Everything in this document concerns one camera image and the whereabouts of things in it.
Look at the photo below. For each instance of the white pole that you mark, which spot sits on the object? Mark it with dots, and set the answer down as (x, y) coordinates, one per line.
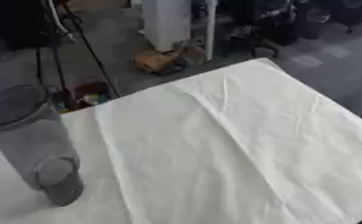
(210, 29)

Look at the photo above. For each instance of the colourful bag of items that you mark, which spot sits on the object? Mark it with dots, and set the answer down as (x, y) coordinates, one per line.
(89, 94)

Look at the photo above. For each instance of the tan cardboard box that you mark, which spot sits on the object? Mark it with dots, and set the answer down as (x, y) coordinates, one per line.
(156, 60)

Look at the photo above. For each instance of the black tripod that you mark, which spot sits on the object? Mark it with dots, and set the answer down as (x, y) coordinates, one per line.
(82, 40)

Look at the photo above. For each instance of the black office chair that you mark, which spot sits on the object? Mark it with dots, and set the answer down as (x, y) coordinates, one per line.
(263, 26)

